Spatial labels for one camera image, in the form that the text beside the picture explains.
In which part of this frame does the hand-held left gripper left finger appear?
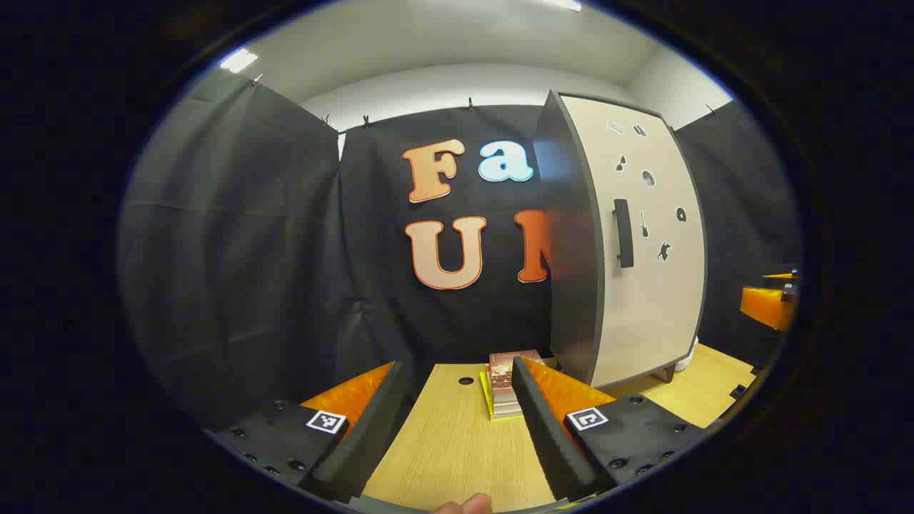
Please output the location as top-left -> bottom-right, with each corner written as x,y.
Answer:
204,361 -> 408,502

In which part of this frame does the yellow book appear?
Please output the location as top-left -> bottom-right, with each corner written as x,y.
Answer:
480,370 -> 522,422

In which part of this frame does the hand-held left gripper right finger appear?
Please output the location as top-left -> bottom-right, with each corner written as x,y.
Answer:
511,356 -> 709,503

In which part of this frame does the black backdrop cloth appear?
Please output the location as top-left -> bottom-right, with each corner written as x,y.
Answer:
118,68 -> 800,429

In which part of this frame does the black cabinet door handle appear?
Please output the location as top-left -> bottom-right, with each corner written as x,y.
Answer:
613,198 -> 635,268

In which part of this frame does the grey cabinet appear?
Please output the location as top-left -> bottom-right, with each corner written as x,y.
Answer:
532,89 -> 708,390

